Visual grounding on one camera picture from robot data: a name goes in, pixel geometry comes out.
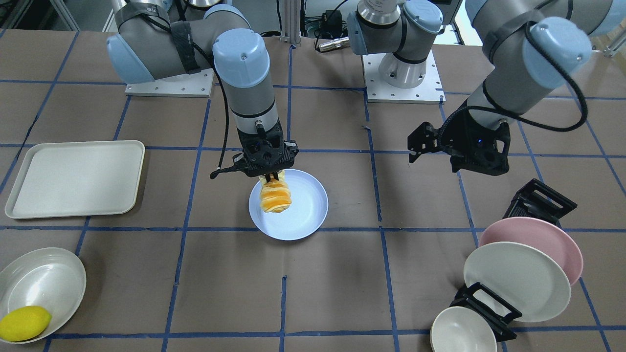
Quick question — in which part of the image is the light blue plate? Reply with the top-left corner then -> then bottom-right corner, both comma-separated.
248,169 -> 329,241

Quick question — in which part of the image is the black dish rack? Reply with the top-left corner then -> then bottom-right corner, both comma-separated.
452,179 -> 577,342

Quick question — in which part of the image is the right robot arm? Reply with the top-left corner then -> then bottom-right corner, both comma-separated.
107,0 -> 299,182

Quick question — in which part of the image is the aluminium frame post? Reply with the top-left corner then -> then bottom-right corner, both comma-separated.
279,0 -> 303,47

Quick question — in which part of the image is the pink plate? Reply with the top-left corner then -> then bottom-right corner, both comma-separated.
478,217 -> 584,285

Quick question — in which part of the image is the white rectangular tray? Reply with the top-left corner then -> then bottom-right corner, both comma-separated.
5,140 -> 145,219

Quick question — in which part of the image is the white shallow bowl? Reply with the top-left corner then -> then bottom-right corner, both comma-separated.
0,247 -> 87,345

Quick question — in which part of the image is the orange striped bread loaf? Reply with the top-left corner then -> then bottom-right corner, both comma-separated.
259,170 -> 291,213

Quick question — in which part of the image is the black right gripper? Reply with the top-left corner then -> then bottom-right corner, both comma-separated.
210,121 -> 299,183

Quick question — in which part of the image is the silver metal cylinder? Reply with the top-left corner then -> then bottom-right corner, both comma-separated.
315,37 -> 350,53

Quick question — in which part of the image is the small cream bowl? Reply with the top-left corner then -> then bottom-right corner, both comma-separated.
430,306 -> 498,352

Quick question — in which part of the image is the cream white plate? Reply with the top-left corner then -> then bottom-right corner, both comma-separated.
463,242 -> 572,322

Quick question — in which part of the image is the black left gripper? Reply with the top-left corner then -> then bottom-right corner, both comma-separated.
407,109 -> 511,176

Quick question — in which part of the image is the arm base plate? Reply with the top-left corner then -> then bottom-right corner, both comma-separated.
361,51 -> 446,104
125,68 -> 214,98

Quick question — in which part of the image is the yellow lemon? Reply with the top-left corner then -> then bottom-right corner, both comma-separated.
0,306 -> 52,342

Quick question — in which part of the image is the black power adapter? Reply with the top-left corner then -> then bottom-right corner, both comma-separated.
320,10 -> 343,37

